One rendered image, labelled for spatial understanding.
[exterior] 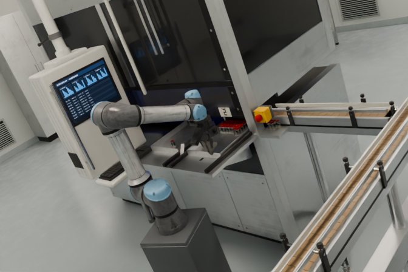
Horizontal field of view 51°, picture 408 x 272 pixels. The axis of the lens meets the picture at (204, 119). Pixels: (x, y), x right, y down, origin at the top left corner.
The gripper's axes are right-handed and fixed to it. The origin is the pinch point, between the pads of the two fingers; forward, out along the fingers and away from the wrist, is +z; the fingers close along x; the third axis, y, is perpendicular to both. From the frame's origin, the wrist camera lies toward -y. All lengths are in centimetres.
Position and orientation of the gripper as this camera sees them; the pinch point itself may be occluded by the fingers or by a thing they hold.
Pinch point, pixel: (210, 153)
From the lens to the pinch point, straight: 231.2
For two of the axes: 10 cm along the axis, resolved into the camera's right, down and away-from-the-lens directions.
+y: 6.4, -4.6, 6.1
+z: 3.2, 8.9, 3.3
